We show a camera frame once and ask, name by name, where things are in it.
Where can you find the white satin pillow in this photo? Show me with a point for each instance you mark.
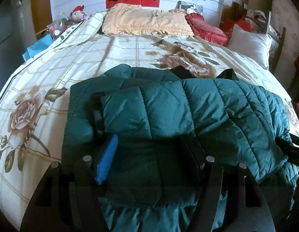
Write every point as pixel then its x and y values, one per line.
pixel 253 45

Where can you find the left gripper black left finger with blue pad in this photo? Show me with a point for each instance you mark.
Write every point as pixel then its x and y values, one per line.
pixel 63 202

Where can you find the dark green puffer jacket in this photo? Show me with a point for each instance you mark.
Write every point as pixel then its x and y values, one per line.
pixel 163 124

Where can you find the floral cream bed quilt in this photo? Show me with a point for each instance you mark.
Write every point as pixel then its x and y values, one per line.
pixel 34 101

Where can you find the beige embroidered pillow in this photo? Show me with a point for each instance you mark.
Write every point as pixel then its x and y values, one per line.
pixel 134 20

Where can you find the wooden chair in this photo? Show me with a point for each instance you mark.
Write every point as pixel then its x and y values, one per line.
pixel 262 24

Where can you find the red ruffled cushion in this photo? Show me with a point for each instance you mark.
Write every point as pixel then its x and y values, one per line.
pixel 206 31

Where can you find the framed photo on headboard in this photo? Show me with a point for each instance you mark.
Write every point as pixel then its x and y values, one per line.
pixel 190 7

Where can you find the plush toy red hat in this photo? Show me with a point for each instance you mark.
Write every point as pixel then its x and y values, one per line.
pixel 77 15

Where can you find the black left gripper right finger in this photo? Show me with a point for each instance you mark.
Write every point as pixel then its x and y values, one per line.
pixel 246 206

